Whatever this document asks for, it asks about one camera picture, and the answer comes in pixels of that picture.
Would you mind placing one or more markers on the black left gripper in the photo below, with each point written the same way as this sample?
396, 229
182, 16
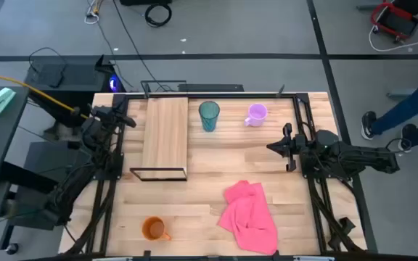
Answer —
102, 116

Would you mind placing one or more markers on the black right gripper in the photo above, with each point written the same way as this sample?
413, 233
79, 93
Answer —
293, 146

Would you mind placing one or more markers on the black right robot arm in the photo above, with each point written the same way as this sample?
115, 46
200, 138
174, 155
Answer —
357, 156

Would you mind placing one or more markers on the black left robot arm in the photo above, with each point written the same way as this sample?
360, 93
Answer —
71, 188

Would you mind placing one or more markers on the black computer tower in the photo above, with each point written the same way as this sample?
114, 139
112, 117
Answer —
82, 78

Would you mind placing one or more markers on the pink knitted cloth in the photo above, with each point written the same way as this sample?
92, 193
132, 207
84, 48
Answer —
249, 217

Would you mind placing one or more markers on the teal faceted plastic tumbler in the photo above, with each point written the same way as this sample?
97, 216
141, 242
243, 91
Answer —
209, 116

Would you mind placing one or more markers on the black desk base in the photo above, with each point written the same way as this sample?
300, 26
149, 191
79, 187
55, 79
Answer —
45, 156

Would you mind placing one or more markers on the black pouch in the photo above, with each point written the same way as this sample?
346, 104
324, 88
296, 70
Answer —
49, 74

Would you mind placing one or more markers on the orange plastic mug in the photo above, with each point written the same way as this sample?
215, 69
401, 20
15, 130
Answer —
152, 228

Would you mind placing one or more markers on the mint green stapler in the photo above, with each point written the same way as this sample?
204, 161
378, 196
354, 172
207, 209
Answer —
0, 100

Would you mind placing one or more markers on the person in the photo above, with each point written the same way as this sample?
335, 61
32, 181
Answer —
405, 110

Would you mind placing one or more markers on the red framed cart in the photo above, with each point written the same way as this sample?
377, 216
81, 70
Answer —
397, 21

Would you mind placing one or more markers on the wooden shelf with black frame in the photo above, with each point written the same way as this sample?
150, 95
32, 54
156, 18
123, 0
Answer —
165, 137

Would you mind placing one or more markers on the black metal table frame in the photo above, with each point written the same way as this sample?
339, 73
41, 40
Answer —
302, 99

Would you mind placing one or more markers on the black metal bracket frame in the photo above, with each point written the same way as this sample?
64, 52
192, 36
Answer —
163, 81

